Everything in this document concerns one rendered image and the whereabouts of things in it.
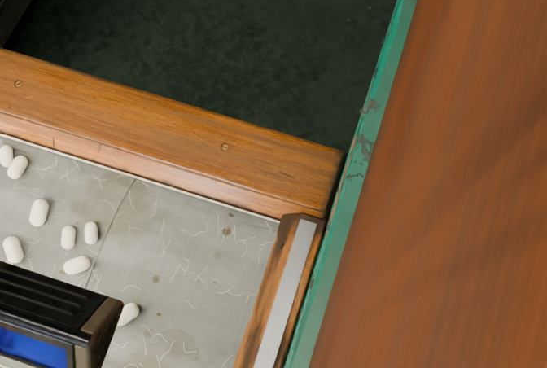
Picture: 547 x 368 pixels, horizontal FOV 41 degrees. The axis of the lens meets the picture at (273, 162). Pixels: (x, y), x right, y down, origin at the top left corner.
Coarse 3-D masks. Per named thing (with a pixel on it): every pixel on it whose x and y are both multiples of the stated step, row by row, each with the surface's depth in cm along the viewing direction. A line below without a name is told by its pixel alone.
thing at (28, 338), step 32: (0, 288) 64; (32, 288) 65; (64, 288) 66; (0, 320) 62; (32, 320) 61; (64, 320) 62; (96, 320) 63; (0, 352) 65; (32, 352) 64; (64, 352) 62; (96, 352) 63
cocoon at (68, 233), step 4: (64, 228) 99; (68, 228) 99; (72, 228) 99; (64, 232) 99; (68, 232) 99; (72, 232) 99; (64, 236) 99; (68, 236) 99; (72, 236) 99; (64, 240) 99; (68, 240) 99; (72, 240) 99; (64, 244) 99; (68, 244) 99; (72, 244) 99; (64, 248) 99; (68, 248) 99
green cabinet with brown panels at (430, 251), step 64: (448, 0) 23; (512, 0) 11; (384, 64) 50; (448, 64) 17; (512, 64) 9; (384, 128) 41; (448, 128) 14; (512, 128) 8; (384, 192) 26; (448, 192) 11; (512, 192) 7; (320, 256) 86; (384, 256) 19; (448, 256) 10; (512, 256) 6; (320, 320) 45; (384, 320) 14; (448, 320) 8; (512, 320) 6
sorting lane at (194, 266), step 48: (0, 144) 104; (0, 192) 102; (48, 192) 102; (96, 192) 102; (144, 192) 102; (0, 240) 101; (48, 240) 100; (144, 240) 100; (192, 240) 100; (240, 240) 100; (96, 288) 99; (144, 288) 99; (192, 288) 98; (240, 288) 98; (144, 336) 97; (192, 336) 97; (240, 336) 97
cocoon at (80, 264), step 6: (72, 258) 98; (78, 258) 98; (84, 258) 98; (66, 264) 98; (72, 264) 97; (78, 264) 97; (84, 264) 98; (66, 270) 98; (72, 270) 98; (78, 270) 98; (84, 270) 98
